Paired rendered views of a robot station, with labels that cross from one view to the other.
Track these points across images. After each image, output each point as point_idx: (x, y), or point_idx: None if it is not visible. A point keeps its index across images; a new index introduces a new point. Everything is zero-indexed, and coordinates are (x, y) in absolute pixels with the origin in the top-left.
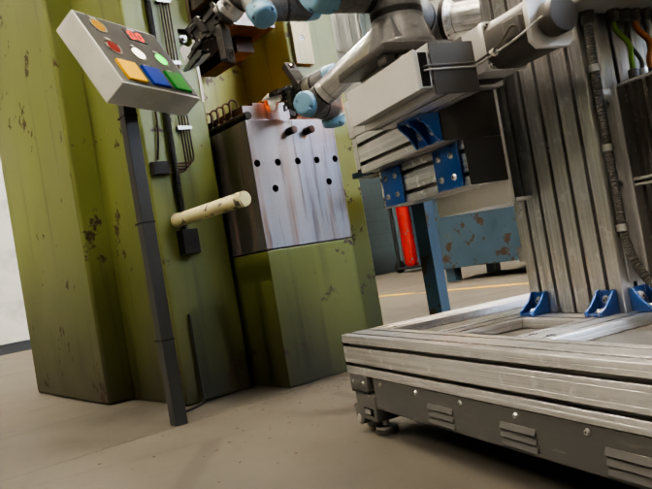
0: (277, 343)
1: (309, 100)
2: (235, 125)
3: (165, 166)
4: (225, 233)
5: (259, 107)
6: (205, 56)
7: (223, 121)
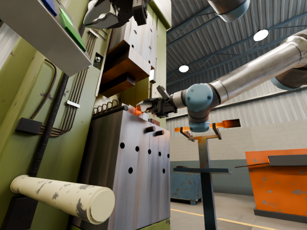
0: None
1: (208, 91)
2: (113, 113)
3: (35, 126)
4: None
5: (132, 109)
6: (112, 20)
7: (105, 112)
